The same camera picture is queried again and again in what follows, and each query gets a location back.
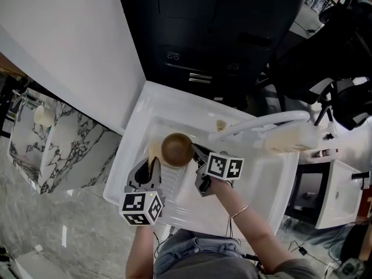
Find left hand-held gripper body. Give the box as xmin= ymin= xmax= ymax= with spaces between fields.
xmin=118 ymin=185 xmax=166 ymax=227

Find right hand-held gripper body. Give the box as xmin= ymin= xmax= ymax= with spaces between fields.
xmin=194 ymin=151 xmax=245 ymax=198

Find yellow sponge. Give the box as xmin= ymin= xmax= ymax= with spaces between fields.
xmin=146 ymin=140 xmax=163 ymax=171

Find brown bowl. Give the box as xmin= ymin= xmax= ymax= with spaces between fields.
xmin=161 ymin=132 xmax=194 ymax=167

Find person's left forearm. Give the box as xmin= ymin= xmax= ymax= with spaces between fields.
xmin=124 ymin=224 xmax=155 ymax=279

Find person's right forearm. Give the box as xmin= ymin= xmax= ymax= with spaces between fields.
xmin=208 ymin=176 xmax=294 ymax=275

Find white sink basin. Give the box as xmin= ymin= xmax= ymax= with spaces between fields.
xmin=103 ymin=80 xmax=300 ymax=239

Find person's blue jeans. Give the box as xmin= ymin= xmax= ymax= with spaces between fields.
xmin=153 ymin=228 xmax=256 ymax=279

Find white arched faucet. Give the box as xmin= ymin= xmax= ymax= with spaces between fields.
xmin=208 ymin=110 xmax=311 ymax=142

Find marble pattern sink unit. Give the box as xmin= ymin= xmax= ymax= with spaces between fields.
xmin=7 ymin=87 xmax=123 ymax=194

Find orange label soap bottle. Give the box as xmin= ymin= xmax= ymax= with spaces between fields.
xmin=263 ymin=122 xmax=338 ymax=154

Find black metal stand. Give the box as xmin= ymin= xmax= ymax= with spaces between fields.
xmin=284 ymin=163 xmax=331 ymax=226

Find person's grey shirt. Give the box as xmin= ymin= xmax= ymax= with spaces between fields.
xmin=174 ymin=250 xmax=320 ymax=279

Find cream cup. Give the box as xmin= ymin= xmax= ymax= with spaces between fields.
xmin=34 ymin=105 xmax=55 ymax=127

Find small white sink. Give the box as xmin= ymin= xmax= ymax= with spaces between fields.
xmin=315 ymin=159 xmax=364 ymax=230

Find black cabinet machine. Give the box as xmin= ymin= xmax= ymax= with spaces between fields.
xmin=116 ymin=0 xmax=306 ymax=117

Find black faucet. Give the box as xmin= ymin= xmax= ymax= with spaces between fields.
xmin=350 ymin=170 xmax=371 ymax=190

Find black mesh office chair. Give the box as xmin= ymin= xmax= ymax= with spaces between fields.
xmin=255 ymin=0 xmax=372 ymax=98
xmin=307 ymin=77 xmax=372 ymax=130

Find black shelf rack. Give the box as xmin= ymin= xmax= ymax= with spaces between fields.
xmin=0 ymin=74 xmax=30 ymax=139

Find wooden cabinet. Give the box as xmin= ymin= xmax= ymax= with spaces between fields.
xmin=0 ymin=52 xmax=27 ymax=78

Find black cable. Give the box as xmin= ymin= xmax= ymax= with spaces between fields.
xmin=152 ymin=231 xmax=163 ymax=258
xmin=225 ymin=213 xmax=234 ymax=239

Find gold bracelet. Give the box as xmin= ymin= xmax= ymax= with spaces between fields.
xmin=231 ymin=205 xmax=249 ymax=219

